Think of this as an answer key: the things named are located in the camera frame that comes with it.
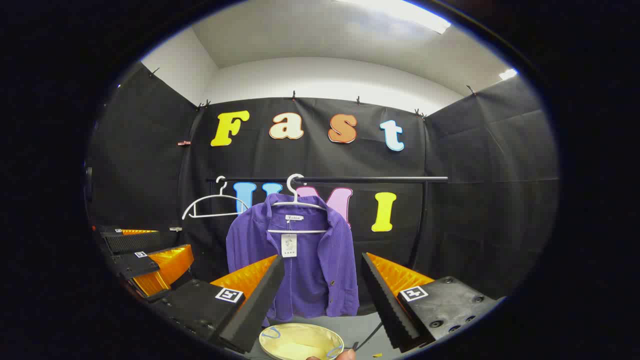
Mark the purple shirt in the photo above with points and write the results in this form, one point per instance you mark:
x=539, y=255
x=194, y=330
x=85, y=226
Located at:
x=320, y=270

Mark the black backdrop cloth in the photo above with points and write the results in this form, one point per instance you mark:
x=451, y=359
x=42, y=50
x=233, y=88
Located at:
x=475, y=200

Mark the small ceiling light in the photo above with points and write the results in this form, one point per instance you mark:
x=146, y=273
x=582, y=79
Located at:
x=507, y=74

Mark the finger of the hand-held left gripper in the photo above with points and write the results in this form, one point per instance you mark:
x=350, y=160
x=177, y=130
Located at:
x=132, y=242
x=135, y=265

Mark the black clothes rack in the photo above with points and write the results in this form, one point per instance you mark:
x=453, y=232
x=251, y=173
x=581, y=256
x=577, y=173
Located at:
x=380, y=179

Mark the white hanger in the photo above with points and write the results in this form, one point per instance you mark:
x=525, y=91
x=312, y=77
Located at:
x=300, y=231
x=223, y=191

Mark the cream laundry hamper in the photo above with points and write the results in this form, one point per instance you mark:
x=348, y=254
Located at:
x=300, y=340

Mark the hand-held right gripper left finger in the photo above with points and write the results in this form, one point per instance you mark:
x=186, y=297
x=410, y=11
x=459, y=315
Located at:
x=260, y=300

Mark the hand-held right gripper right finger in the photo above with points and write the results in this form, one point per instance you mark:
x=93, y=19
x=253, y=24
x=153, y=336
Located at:
x=382, y=300

